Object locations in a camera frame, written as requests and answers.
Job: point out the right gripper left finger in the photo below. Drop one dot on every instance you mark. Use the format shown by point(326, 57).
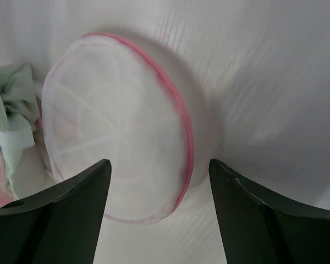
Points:
point(60, 224)

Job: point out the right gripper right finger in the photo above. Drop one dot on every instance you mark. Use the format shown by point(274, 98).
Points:
point(258, 225)

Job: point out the white bra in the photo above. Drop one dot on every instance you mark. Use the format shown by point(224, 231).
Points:
point(19, 112)

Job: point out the white mesh laundry bag pink trim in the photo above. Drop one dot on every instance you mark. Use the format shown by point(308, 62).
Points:
point(107, 98)

